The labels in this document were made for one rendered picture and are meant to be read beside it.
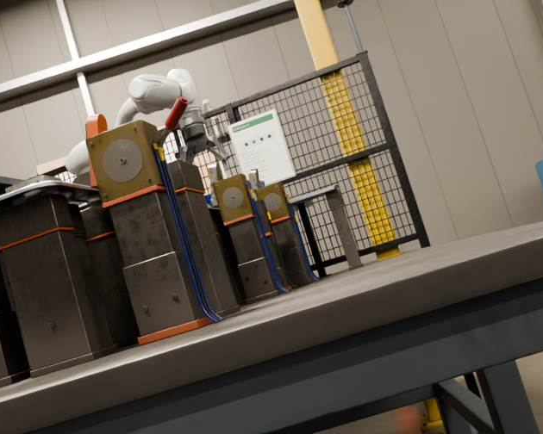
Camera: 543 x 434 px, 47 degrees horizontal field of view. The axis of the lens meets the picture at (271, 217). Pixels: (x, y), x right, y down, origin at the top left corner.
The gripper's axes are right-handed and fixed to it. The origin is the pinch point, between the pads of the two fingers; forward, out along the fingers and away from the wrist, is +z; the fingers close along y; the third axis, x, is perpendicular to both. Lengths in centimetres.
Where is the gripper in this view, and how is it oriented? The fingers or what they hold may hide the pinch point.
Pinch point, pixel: (209, 182)
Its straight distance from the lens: 216.6
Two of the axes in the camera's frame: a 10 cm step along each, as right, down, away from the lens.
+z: 2.9, 9.5, -1.0
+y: 9.3, -3.1, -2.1
